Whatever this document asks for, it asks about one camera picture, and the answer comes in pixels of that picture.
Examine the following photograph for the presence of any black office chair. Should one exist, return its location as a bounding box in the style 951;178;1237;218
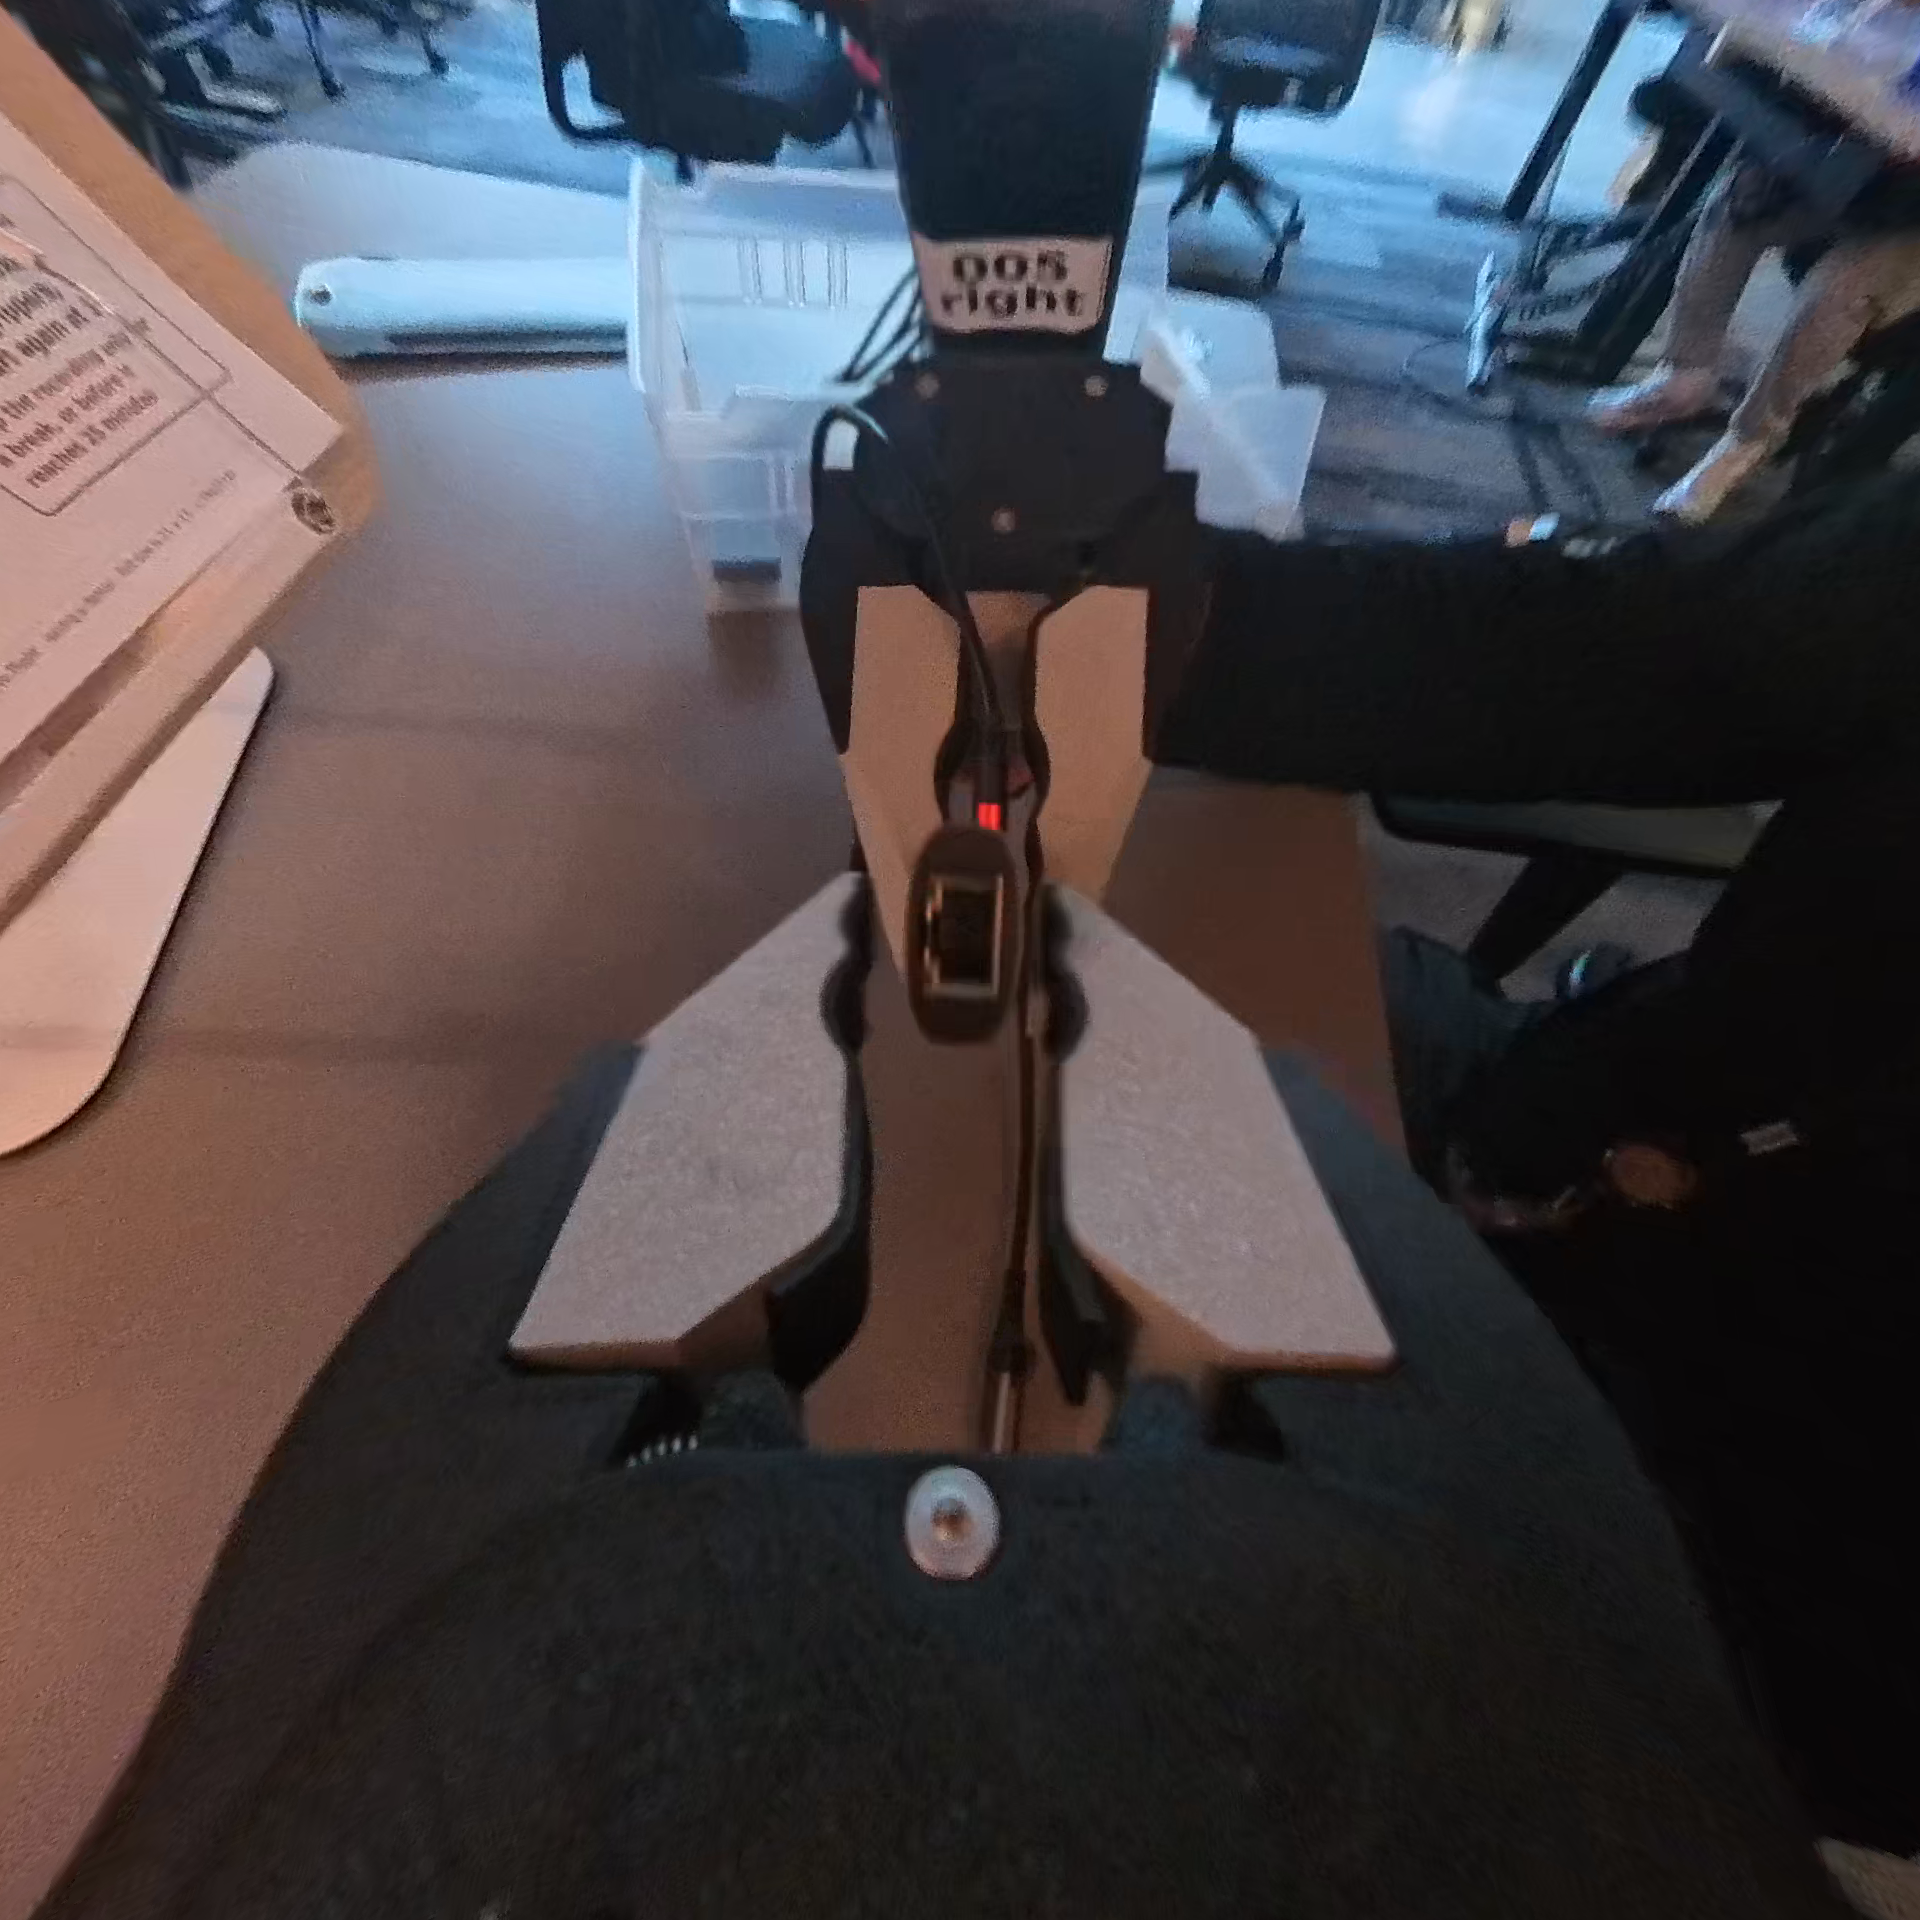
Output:
1167;0;1384;290
535;0;876;169

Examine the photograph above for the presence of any instruction sheet on wooden stand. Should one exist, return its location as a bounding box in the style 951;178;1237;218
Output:
0;12;379;633

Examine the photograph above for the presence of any white stand base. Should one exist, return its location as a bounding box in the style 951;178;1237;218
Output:
0;644;279;1161

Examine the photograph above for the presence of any long wooden worktable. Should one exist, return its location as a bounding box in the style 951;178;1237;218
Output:
1496;0;1920;230

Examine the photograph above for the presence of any white sheet holder bar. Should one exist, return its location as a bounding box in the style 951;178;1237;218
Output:
0;449;350;936

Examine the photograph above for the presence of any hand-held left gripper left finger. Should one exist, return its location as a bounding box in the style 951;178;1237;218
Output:
509;873;876;1390

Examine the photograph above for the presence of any grey usb hub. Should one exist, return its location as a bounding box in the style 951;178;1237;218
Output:
900;819;1034;1048

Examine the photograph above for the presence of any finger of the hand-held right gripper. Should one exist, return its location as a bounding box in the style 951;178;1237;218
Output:
1023;586;1157;906
837;586;994;906

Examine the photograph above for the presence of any person's right forearm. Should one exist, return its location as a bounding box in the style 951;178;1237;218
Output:
1158;478;1920;846

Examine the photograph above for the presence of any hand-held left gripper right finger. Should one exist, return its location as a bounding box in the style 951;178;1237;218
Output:
1042;884;1402;1403

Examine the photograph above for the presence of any clear plastic box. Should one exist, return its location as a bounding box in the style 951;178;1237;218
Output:
623;154;1333;620

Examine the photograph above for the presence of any black chair armrest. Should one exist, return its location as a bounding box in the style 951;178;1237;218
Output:
1368;790;1790;883

